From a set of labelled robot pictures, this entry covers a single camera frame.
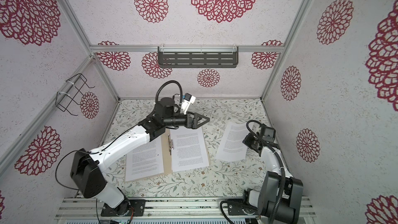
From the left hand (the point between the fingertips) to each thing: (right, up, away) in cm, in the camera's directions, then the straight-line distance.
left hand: (204, 120), depth 71 cm
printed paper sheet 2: (-9, -18, +23) cm, 31 cm away
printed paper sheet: (-33, -25, +19) cm, 45 cm away
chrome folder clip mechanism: (-20, -15, +24) cm, 35 cm away
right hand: (+25, -10, +18) cm, 32 cm away
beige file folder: (-22, -20, +21) cm, 37 cm away
